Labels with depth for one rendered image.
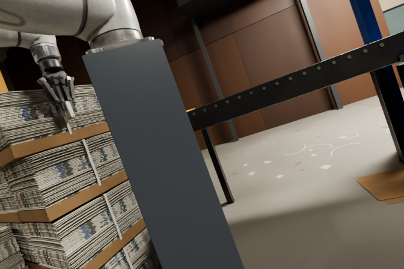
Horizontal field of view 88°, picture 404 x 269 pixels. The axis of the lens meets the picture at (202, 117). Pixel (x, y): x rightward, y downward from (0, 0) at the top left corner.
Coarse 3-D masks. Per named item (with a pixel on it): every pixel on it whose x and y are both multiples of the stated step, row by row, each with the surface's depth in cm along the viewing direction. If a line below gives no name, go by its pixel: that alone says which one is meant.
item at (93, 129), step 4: (96, 124) 93; (100, 124) 94; (104, 124) 96; (80, 128) 87; (84, 128) 88; (88, 128) 90; (92, 128) 91; (96, 128) 92; (100, 128) 94; (104, 128) 95; (108, 128) 97; (80, 132) 87; (84, 132) 88; (88, 132) 89; (92, 132) 90; (96, 132) 92; (100, 132) 94; (84, 136) 87; (88, 136) 89
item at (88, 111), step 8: (80, 88) 92; (88, 88) 96; (80, 96) 91; (88, 96) 94; (96, 96) 98; (80, 104) 90; (88, 104) 93; (96, 104) 96; (80, 112) 89; (88, 112) 92; (96, 112) 95; (80, 120) 88; (88, 120) 91; (96, 120) 93; (104, 120) 97
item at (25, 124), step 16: (0, 96) 70; (16, 96) 74; (32, 96) 77; (0, 112) 69; (16, 112) 72; (32, 112) 76; (48, 112) 80; (0, 128) 69; (16, 128) 71; (32, 128) 74; (48, 128) 78; (0, 144) 72; (16, 144) 70; (64, 144) 82; (16, 160) 73
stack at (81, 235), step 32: (32, 160) 68; (64, 160) 75; (96, 160) 85; (0, 192) 89; (32, 192) 71; (64, 192) 73; (128, 192) 92; (0, 224) 104; (32, 224) 78; (64, 224) 70; (96, 224) 78; (128, 224) 88; (32, 256) 86; (64, 256) 69; (128, 256) 84
